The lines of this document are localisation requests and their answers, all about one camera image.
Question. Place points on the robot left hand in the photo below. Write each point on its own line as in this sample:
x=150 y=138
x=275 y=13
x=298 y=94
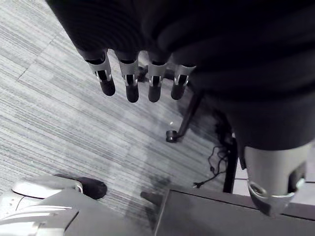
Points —
x=187 y=29

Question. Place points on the black chair base with caster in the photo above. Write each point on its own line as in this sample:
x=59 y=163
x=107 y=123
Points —
x=182 y=123

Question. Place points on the black table leg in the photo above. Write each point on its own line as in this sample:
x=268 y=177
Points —
x=231 y=167

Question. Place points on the dark robot foot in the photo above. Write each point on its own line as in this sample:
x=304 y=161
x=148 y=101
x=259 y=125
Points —
x=92 y=186

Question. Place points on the dark table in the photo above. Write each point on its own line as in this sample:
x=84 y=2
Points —
x=221 y=214

